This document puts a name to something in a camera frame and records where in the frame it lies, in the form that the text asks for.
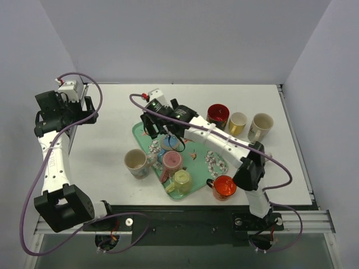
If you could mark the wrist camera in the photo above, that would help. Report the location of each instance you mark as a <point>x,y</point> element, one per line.
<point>71,91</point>
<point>155,94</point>

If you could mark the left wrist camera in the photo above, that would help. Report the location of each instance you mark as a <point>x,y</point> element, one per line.
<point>71,91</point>

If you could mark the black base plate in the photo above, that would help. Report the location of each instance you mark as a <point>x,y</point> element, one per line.
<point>186,225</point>

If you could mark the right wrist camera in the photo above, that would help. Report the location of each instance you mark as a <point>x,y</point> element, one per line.
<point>155,94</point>

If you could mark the aluminium rail frame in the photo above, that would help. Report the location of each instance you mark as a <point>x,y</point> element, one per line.
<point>97,152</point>

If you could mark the green floral serving tray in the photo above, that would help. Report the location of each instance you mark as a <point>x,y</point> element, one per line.
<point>201,162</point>

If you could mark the beige patterned mug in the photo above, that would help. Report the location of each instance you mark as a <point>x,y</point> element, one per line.
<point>138,162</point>

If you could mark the blue glazed mug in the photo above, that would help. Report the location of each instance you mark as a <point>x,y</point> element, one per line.
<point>167,143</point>

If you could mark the orange mug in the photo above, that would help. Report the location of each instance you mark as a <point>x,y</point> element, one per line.
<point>223,187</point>

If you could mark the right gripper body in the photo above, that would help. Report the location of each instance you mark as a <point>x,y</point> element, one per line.
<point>152,125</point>

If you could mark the pink mug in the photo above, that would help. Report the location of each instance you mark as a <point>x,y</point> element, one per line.
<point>172,162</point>

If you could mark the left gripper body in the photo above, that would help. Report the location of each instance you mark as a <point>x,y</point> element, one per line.
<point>84,111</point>

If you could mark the pale yellow faceted mug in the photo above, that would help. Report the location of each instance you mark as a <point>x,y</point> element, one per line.
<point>181,182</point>

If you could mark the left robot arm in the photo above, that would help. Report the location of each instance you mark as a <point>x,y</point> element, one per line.
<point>61,204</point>

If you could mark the black mug red interior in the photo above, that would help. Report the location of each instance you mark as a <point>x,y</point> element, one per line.
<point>218,114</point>

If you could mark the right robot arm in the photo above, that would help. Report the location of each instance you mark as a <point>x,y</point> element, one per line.
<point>247,158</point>

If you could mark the cream mug umbrella design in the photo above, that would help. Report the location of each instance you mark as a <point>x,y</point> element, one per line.
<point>260,127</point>

